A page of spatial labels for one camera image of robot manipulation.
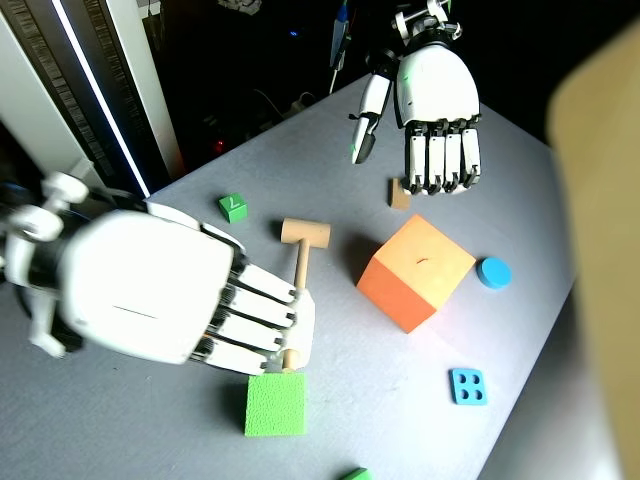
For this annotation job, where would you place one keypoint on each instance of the white panel with light strip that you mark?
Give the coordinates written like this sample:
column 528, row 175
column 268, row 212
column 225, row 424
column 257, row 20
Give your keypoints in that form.
column 30, row 100

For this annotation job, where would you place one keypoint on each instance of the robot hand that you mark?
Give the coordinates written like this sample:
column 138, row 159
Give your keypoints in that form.
column 435, row 85
column 145, row 285

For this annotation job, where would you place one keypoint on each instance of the grey table cloth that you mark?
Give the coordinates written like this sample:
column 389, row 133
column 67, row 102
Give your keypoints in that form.
column 150, row 425

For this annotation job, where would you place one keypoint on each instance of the blue round disc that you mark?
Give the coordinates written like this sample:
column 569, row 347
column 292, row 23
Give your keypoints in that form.
column 494, row 272

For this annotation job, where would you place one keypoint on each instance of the tan blurred board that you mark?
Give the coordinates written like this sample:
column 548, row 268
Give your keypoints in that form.
column 600, row 250

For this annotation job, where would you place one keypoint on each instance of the large orange foam block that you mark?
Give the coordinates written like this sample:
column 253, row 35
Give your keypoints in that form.
column 400, row 295

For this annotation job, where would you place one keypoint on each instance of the small green number cube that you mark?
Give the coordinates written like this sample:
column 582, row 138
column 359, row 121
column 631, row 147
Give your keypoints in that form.
column 233, row 209

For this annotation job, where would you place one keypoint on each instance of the green piece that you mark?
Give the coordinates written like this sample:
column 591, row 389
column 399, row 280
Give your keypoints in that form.
column 357, row 475

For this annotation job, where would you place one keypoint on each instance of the wooden mallet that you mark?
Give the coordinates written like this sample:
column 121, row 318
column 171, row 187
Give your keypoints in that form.
column 305, row 232

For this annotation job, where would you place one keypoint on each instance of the blue square four-hole block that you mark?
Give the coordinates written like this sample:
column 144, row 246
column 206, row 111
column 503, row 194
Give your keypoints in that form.
column 469, row 387

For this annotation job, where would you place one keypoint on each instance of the green textured foam cube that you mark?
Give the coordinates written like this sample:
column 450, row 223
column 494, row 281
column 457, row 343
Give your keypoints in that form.
column 275, row 405

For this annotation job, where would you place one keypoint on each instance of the brown wooden block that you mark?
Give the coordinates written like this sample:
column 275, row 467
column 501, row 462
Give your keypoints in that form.
column 397, row 200

